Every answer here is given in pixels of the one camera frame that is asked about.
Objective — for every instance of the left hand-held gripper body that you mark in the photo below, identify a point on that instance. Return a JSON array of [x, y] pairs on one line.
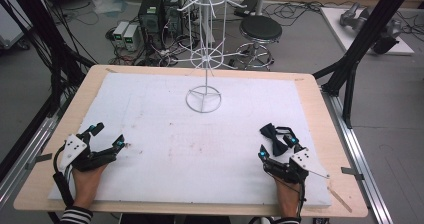
[[72, 149]]

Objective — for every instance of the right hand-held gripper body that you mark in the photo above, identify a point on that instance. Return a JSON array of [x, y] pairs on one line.
[[301, 160]]

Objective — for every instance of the black bow tie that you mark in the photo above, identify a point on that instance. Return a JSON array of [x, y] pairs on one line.
[[274, 140]]

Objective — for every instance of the person's left hand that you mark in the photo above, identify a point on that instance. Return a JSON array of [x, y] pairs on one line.
[[87, 183]]

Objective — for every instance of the person's right hand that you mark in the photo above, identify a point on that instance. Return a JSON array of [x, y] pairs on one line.
[[287, 194]]

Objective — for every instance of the wooden table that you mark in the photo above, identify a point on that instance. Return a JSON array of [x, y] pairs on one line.
[[336, 140]]

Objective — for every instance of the wooden stick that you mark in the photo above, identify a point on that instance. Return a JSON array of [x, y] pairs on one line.
[[340, 199]]

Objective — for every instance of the white foam mat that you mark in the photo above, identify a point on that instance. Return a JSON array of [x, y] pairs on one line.
[[186, 157]]

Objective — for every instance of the white power supply box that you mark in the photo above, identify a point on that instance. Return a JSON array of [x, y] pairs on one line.
[[120, 34], [132, 37]]

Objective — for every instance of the black round stool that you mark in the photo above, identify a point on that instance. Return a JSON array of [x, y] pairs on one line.
[[260, 29]]

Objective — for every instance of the white board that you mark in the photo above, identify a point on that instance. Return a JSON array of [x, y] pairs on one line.
[[336, 27]]

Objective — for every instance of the black computer tower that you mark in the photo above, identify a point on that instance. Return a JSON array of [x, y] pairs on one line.
[[150, 13], [173, 12]]

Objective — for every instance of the aluminium rail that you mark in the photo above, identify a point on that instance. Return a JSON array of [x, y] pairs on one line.
[[30, 150], [358, 150]]

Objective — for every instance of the black metal frame stand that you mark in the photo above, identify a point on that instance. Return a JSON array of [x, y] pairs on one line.
[[43, 37], [363, 44]]

